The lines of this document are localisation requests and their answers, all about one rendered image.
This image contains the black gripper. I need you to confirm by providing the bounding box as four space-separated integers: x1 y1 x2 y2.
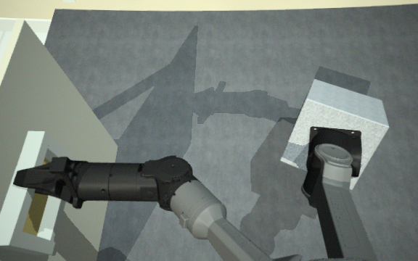
13 157 114 209

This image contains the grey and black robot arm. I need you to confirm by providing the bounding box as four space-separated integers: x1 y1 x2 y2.
109 126 378 261

